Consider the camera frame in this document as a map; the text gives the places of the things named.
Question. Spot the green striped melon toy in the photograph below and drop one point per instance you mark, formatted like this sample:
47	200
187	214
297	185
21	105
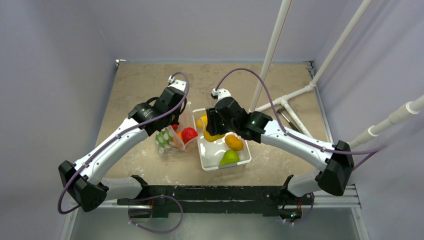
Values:
164	139

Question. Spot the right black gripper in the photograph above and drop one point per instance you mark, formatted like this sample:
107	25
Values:
214	124

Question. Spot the white jointed pipe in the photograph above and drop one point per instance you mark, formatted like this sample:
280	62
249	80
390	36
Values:
403	113

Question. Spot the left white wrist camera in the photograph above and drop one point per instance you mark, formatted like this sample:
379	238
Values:
177	84

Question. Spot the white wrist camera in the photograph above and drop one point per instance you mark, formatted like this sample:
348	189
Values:
220	93
177	84

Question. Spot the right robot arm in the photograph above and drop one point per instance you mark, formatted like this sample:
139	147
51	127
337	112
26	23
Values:
333	166

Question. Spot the clear zip top bag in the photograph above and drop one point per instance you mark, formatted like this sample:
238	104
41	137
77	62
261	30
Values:
185	120

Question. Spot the white plastic basket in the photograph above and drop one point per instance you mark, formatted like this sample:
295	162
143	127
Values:
211	153

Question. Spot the metal clamp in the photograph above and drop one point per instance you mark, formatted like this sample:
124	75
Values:
282	111

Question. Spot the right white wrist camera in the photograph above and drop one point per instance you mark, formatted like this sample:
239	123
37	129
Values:
220	93

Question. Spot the orange-yellow potato toy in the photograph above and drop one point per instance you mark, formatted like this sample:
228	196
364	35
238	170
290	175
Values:
233	142

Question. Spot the yellow pear toy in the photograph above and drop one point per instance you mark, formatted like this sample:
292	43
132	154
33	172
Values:
211	138

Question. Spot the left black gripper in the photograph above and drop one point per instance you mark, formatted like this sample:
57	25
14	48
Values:
176	119

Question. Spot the red strawberry toy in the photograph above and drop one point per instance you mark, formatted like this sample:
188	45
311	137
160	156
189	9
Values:
188	134

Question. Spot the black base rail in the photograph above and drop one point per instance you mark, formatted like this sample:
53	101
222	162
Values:
268	201

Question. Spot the yellow mango toy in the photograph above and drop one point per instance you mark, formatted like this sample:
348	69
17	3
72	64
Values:
202	122

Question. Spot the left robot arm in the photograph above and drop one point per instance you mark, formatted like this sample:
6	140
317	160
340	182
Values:
84	180

